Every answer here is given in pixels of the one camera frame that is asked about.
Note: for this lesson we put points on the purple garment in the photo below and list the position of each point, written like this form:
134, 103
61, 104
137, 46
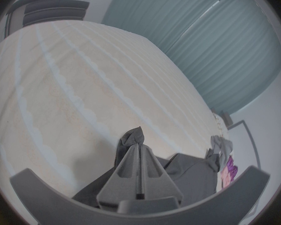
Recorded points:
231, 169

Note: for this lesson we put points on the pink garment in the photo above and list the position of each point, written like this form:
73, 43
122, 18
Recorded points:
226, 178

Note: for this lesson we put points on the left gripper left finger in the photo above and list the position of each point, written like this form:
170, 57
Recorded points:
107, 191

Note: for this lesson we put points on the black T-shirt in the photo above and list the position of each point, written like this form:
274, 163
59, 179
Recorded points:
192, 172

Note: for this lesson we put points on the white printed pillow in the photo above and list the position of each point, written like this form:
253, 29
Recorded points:
219, 125

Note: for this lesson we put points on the black chest of drawers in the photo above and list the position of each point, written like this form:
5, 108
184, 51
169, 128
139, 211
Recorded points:
53, 10

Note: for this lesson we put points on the bed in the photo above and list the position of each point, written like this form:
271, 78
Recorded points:
84, 90

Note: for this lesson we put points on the grey bedside table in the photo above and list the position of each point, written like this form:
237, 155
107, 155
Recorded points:
227, 118

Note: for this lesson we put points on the grey garment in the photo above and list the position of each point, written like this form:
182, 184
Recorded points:
221, 146

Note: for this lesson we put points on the blue-green curtain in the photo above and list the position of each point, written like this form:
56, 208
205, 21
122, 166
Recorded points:
154, 13
236, 55

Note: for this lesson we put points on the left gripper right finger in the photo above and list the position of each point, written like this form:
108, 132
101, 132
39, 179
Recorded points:
171, 189

